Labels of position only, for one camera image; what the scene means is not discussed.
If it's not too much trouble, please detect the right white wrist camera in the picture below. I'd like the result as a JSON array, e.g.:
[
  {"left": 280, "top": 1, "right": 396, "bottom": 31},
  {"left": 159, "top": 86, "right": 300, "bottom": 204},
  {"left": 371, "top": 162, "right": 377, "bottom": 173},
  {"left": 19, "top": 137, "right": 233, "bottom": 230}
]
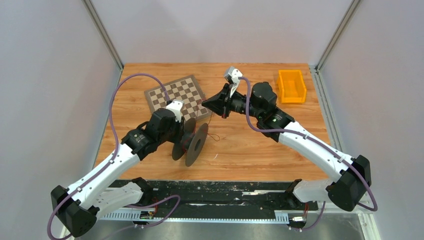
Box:
[{"left": 224, "top": 66, "right": 243, "bottom": 98}]

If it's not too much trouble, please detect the wooden chessboard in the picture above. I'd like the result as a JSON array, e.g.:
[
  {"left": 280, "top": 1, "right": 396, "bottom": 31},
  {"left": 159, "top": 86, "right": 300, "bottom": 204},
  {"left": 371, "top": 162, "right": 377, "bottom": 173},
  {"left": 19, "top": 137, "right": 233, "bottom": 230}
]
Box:
[{"left": 144, "top": 75, "right": 212, "bottom": 120}]

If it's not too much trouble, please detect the dark grey cable spool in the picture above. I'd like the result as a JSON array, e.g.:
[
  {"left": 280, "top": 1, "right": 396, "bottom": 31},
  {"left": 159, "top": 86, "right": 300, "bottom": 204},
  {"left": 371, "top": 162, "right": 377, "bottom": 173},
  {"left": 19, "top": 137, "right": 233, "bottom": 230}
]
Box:
[{"left": 171, "top": 118, "right": 209, "bottom": 167}]

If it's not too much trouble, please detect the orange plastic bin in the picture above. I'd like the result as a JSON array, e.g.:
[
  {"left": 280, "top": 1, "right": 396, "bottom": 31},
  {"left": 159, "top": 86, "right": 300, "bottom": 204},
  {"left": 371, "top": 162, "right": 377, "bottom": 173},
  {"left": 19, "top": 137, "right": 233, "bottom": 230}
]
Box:
[{"left": 276, "top": 69, "right": 307, "bottom": 104}]

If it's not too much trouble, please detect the aluminium frame post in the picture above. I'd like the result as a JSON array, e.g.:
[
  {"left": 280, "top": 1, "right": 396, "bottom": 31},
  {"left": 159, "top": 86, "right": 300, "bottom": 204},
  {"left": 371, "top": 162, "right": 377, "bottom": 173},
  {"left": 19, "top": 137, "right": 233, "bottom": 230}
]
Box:
[
  {"left": 315, "top": 0, "right": 363, "bottom": 72},
  {"left": 82, "top": 0, "right": 124, "bottom": 72}
]

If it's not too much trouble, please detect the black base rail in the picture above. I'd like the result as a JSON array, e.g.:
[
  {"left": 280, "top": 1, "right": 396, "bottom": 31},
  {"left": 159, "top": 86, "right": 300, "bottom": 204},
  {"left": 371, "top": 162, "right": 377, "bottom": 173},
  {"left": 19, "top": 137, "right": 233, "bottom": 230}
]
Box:
[{"left": 74, "top": 178, "right": 342, "bottom": 224}]

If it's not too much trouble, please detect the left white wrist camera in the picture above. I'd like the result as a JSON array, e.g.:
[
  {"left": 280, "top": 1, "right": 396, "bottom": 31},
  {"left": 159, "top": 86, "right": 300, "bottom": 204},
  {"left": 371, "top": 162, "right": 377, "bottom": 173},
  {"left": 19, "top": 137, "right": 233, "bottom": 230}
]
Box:
[{"left": 165, "top": 99, "right": 185, "bottom": 123}]

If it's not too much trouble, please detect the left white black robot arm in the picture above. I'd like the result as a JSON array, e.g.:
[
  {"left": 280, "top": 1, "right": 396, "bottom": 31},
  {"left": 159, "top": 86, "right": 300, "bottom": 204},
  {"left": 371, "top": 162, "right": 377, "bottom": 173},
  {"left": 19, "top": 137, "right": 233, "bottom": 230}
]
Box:
[{"left": 47, "top": 107, "right": 196, "bottom": 239}]

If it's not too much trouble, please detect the right aluminium frame post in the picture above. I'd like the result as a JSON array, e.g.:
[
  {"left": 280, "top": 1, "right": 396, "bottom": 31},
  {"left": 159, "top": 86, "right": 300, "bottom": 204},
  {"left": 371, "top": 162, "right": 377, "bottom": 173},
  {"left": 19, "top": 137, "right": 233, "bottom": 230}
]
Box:
[{"left": 315, "top": 0, "right": 363, "bottom": 72}]

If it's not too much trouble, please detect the left aluminium frame post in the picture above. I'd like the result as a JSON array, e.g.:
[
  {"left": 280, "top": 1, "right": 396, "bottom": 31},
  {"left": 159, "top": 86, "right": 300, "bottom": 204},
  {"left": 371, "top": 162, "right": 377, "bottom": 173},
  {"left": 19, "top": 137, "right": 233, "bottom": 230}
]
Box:
[{"left": 82, "top": 0, "right": 124, "bottom": 72}]

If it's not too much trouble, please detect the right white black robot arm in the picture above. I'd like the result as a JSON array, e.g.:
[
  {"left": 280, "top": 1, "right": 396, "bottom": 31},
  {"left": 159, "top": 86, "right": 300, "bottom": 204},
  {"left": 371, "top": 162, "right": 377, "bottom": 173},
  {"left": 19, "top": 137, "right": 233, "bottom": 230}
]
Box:
[{"left": 202, "top": 82, "right": 378, "bottom": 212}]

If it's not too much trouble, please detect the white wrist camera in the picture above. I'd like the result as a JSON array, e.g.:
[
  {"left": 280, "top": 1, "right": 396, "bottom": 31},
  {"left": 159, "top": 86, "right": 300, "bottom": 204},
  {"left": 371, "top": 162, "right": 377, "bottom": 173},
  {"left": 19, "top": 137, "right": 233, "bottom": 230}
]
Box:
[
  {"left": 224, "top": 66, "right": 243, "bottom": 98},
  {"left": 165, "top": 99, "right": 185, "bottom": 123}
]

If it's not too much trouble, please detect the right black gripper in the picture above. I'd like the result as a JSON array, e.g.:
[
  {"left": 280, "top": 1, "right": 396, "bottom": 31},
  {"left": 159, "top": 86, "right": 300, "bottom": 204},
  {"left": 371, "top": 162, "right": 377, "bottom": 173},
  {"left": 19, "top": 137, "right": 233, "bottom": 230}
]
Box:
[{"left": 202, "top": 83, "right": 263, "bottom": 119}]

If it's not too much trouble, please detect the red thin wire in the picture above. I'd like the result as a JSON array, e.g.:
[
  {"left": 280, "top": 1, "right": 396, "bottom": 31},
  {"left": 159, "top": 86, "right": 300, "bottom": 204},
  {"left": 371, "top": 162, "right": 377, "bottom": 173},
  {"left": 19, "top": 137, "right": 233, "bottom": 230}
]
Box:
[{"left": 192, "top": 99, "right": 221, "bottom": 143}]

